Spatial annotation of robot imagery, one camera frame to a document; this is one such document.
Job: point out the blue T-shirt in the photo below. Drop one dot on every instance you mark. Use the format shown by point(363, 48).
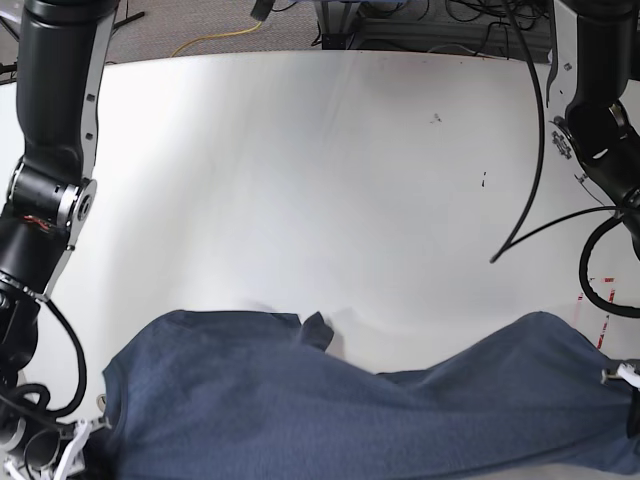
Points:
point(256, 395)

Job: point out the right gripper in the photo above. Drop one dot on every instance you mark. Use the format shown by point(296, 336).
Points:
point(73, 461)

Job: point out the left table cable grommet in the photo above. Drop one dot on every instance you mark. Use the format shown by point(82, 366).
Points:
point(101, 402)

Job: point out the red tape rectangle marking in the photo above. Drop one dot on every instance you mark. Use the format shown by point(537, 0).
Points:
point(591, 321)

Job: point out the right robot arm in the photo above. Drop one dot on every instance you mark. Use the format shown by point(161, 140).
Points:
point(60, 64)

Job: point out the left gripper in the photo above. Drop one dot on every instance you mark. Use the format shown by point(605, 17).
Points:
point(626, 372)

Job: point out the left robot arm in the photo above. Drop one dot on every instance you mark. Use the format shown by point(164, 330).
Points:
point(581, 113)

